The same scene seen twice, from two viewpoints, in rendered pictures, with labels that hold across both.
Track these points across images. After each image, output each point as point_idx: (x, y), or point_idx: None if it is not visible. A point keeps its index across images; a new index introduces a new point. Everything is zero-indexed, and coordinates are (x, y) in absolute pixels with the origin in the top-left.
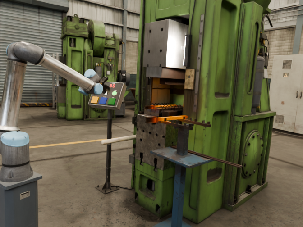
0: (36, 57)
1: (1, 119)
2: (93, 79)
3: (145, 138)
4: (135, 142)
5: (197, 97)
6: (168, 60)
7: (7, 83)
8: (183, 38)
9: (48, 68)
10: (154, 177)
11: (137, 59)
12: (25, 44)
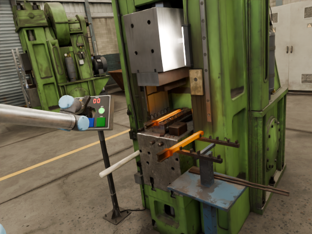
0: None
1: None
2: (72, 107)
3: (153, 161)
4: (141, 165)
5: (210, 103)
6: (165, 61)
7: None
8: (177, 28)
9: (5, 123)
10: (173, 204)
11: (120, 61)
12: None
